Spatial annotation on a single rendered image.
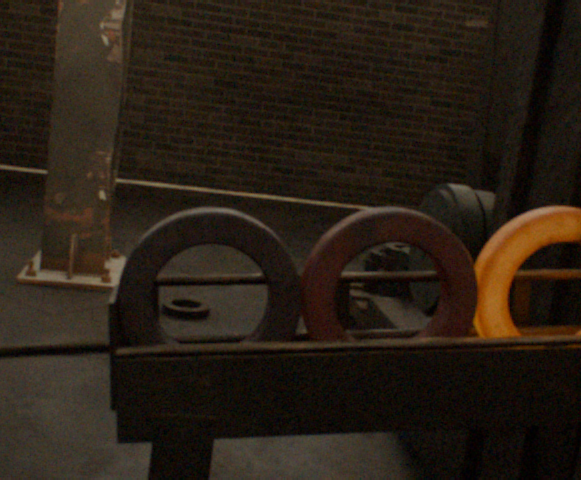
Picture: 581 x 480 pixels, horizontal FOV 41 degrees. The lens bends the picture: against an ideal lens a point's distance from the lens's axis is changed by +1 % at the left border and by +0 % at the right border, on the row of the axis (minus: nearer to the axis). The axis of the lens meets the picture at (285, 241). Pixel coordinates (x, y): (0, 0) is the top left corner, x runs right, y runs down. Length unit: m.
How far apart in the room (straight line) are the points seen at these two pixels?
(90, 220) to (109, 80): 0.58
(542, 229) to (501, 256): 0.05
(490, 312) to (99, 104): 2.60
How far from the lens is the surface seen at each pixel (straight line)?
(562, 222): 0.85
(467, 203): 2.12
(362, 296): 3.06
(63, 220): 3.35
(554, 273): 0.94
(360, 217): 0.79
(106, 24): 3.28
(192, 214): 0.76
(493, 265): 0.83
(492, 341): 0.83
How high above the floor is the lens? 0.84
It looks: 10 degrees down
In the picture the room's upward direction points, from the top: 7 degrees clockwise
